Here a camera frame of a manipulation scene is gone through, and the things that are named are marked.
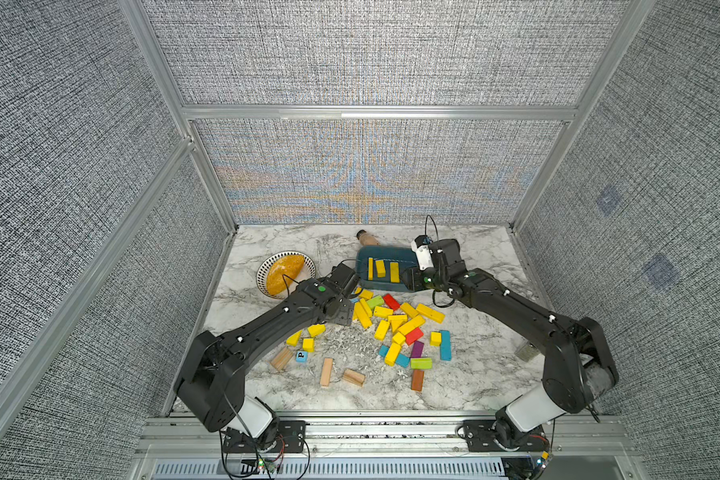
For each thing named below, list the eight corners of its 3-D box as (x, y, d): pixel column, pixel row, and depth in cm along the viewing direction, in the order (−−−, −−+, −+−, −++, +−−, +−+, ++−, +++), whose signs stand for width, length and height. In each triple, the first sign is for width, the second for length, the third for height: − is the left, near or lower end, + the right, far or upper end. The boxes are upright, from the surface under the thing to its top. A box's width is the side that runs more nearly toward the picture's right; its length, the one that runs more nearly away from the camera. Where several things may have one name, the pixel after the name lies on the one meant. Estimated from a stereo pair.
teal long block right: (440, 360, 88) (442, 356, 86) (439, 333, 94) (441, 329, 91) (450, 361, 88) (452, 358, 86) (448, 334, 93) (451, 330, 91)
